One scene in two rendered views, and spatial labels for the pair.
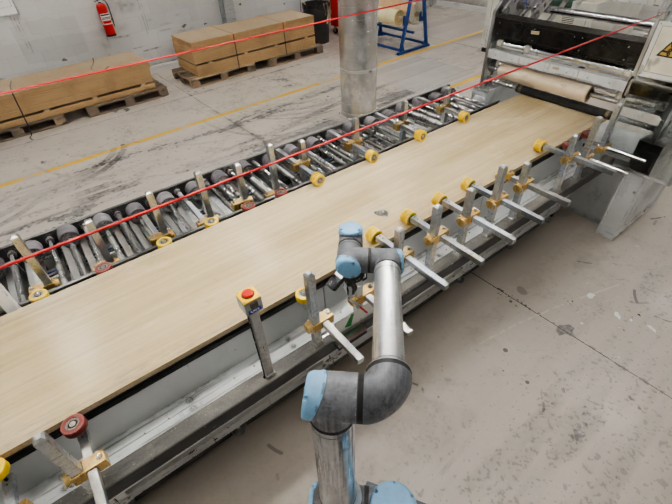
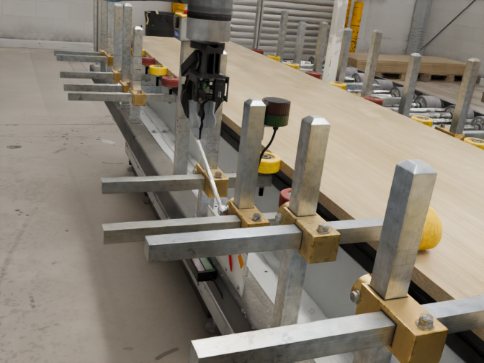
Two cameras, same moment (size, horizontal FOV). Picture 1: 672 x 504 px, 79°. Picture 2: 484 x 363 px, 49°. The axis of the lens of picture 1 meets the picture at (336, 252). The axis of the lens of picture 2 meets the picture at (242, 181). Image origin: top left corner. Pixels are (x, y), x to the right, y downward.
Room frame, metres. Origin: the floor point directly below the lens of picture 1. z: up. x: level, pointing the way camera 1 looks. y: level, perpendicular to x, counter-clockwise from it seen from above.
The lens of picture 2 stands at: (1.51, -1.14, 1.34)
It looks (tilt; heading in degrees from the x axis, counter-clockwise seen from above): 21 degrees down; 102
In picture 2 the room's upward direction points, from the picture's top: 6 degrees clockwise
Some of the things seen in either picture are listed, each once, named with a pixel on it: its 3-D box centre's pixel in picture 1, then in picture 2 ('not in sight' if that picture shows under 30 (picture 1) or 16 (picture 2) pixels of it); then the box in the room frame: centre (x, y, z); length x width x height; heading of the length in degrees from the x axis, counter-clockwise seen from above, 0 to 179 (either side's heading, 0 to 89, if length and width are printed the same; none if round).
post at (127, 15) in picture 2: not in sight; (126, 58); (0.44, 1.14, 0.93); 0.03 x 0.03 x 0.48; 35
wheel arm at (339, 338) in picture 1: (329, 328); (190, 183); (1.14, 0.05, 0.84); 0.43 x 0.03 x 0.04; 35
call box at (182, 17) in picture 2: (249, 301); (189, 28); (1.01, 0.33, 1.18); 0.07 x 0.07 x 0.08; 35
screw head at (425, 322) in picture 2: not in sight; (426, 320); (1.63, -0.56, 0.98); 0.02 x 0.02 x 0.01
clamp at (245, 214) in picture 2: (361, 295); (247, 220); (1.32, -0.11, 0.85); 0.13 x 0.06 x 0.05; 125
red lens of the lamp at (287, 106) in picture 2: not in sight; (276, 106); (1.34, -0.06, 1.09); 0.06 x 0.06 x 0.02
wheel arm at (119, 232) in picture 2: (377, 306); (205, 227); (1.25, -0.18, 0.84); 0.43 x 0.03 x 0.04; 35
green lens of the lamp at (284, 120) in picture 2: not in sight; (274, 117); (1.34, -0.06, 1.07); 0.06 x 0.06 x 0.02
